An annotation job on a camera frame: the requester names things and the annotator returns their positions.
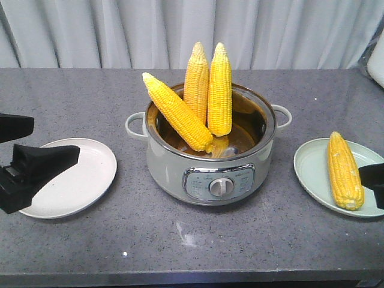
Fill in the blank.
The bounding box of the white round plate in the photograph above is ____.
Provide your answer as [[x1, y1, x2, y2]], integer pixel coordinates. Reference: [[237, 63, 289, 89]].
[[20, 138, 117, 219]]

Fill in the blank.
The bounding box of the white pleated curtain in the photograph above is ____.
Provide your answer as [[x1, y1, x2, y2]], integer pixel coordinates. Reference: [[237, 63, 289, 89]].
[[1, 1, 383, 70]]

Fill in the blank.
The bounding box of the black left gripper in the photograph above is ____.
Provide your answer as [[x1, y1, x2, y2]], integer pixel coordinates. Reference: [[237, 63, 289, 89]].
[[0, 113, 80, 214]]

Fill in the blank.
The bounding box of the pale green round plate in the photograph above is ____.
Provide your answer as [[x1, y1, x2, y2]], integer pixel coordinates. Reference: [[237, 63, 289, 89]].
[[293, 138, 383, 218]]

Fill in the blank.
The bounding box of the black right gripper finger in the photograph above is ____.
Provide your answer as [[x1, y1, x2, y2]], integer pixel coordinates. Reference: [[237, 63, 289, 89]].
[[373, 185, 384, 209], [358, 163, 384, 190]]

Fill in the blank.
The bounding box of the pale green electric cooking pot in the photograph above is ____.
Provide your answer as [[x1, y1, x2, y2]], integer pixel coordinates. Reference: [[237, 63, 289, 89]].
[[125, 84, 292, 206]]

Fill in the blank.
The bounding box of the white soy milk blender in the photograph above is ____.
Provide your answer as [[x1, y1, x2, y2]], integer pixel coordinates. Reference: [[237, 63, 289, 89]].
[[367, 35, 384, 87]]

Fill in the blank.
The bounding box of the yellow corn cob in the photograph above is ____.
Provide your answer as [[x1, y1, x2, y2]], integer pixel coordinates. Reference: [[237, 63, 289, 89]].
[[142, 72, 214, 154], [207, 43, 232, 137], [327, 131, 365, 211], [184, 41, 209, 125]]

